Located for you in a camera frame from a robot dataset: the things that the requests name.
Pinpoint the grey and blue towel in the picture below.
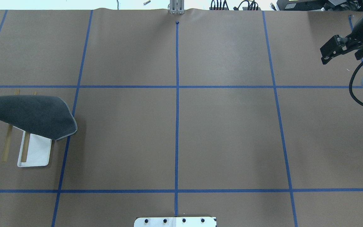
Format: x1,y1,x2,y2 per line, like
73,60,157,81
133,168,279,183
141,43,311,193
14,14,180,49
0,95,78,140

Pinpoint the white towel rack with wooden bars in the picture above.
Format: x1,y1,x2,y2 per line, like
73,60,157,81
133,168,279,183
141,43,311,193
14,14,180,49
1,89,53,167

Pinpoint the black equipment box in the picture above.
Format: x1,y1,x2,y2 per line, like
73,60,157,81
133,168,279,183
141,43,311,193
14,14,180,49
276,0,363,11

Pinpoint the white mounting plate with bolts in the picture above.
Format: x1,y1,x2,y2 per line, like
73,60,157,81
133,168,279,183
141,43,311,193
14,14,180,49
134,217,217,227

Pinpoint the black power strip with cables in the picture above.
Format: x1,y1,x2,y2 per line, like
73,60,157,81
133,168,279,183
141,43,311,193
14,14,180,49
208,0,261,11

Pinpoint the grey metal bracket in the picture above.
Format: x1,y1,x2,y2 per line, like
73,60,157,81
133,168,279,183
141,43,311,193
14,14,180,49
168,0,185,15

